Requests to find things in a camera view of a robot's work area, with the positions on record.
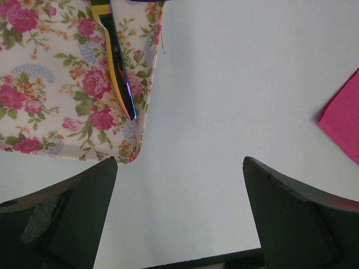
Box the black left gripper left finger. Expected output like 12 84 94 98
1 157 118 268

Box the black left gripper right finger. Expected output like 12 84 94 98
243 156 358 268

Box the pink paper napkin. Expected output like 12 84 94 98
317 71 358 164

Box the iridescent rainbow knife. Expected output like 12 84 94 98
90 0 137 120

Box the floral patterned tray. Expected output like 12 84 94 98
1 1 165 164

